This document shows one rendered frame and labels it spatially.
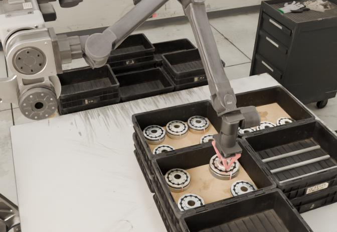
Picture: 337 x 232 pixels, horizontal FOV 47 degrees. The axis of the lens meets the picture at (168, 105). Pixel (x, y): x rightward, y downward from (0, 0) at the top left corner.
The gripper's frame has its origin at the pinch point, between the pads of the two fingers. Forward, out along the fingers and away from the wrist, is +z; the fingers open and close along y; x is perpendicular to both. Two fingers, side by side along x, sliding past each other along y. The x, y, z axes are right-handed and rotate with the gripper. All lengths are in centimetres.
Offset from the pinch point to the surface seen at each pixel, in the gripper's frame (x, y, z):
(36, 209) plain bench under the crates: 67, 29, 36
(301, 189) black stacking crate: -32.6, -6.7, 18.4
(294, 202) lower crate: -29.8, -7.9, 23.4
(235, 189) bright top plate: -7.9, 1.3, 18.3
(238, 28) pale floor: -178, 298, 107
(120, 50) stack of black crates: -7, 194, 58
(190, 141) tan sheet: -3.1, 35.8, 22.1
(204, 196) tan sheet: 3.4, 4.3, 21.7
